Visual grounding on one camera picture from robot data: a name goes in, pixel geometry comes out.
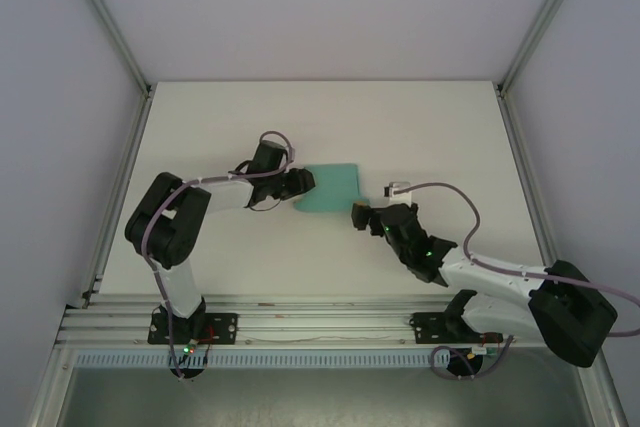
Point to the teal cloth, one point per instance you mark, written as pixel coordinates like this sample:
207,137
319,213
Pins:
332,189

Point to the aluminium frame corner post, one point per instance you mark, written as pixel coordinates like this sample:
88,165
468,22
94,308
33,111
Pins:
107,22
545,17

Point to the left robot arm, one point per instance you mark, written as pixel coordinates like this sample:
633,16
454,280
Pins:
170,227

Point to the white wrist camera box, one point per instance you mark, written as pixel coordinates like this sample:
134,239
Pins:
397,190

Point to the small connector with green light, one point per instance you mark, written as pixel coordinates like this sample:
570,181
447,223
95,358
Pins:
189,348

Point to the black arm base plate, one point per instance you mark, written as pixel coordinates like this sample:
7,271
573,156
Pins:
222,328
430,327

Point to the grey metal panel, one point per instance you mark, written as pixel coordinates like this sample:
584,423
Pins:
320,402

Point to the aluminium table side rail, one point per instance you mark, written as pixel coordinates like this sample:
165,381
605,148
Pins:
525,172
120,187

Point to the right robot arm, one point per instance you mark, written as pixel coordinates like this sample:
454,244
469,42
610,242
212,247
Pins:
490,272

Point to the aluminium mounting rail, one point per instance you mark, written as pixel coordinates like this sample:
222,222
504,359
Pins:
320,322

